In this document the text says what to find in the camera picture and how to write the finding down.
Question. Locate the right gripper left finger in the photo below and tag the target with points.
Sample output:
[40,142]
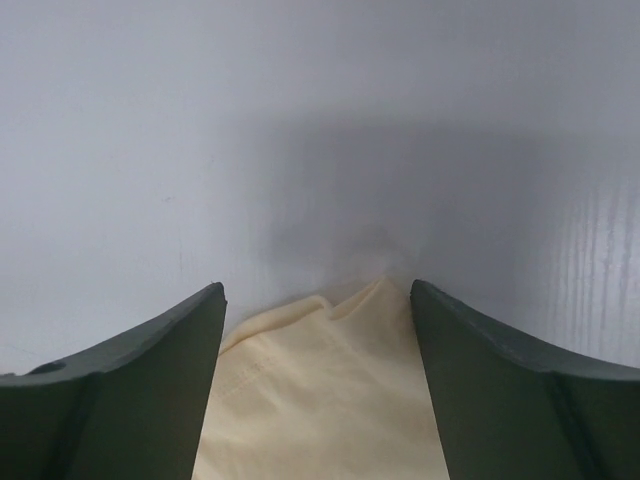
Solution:
[130,407]

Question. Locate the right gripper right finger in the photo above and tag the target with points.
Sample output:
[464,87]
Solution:
[511,406]

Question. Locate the cream yellow t shirt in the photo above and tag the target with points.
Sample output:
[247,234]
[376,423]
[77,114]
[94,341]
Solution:
[312,390]

